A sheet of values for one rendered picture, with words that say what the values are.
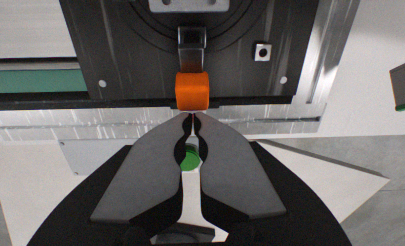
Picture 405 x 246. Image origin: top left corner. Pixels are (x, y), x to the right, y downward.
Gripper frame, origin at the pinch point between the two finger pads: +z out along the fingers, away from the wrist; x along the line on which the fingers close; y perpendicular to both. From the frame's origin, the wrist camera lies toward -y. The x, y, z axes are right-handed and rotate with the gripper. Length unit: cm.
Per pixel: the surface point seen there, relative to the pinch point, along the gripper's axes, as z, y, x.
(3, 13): 14.7, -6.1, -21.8
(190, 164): 9.0, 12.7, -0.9
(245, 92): 9.2, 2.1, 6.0
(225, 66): 9.2, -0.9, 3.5
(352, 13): 10.2, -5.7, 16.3
